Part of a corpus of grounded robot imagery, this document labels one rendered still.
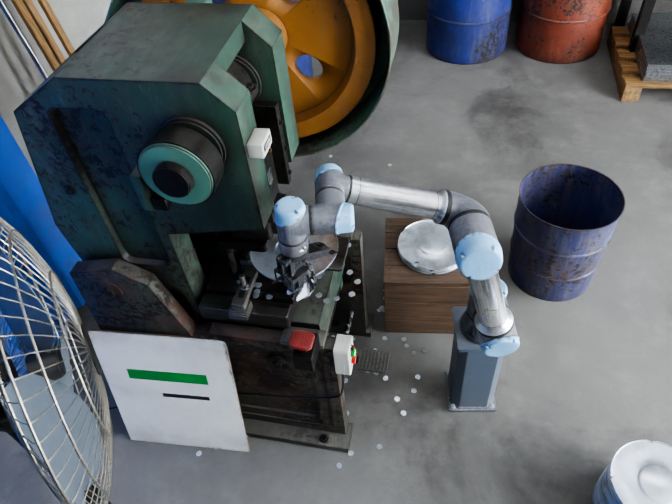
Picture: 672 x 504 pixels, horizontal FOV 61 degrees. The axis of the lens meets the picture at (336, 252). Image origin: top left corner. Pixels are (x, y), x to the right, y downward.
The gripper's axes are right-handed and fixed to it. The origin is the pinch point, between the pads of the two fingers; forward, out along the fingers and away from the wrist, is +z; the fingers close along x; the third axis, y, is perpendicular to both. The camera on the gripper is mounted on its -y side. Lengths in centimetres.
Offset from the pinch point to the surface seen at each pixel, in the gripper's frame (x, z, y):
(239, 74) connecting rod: -28, -54, -11
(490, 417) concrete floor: 47, 84, -47
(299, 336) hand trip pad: 3.0, 10.8, 7.1
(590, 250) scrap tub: 44, 47, -118
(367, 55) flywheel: -21, -44, -53
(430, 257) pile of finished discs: -3, 47, -72
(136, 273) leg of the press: -46, 2, 27
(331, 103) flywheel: -32, -26, -48
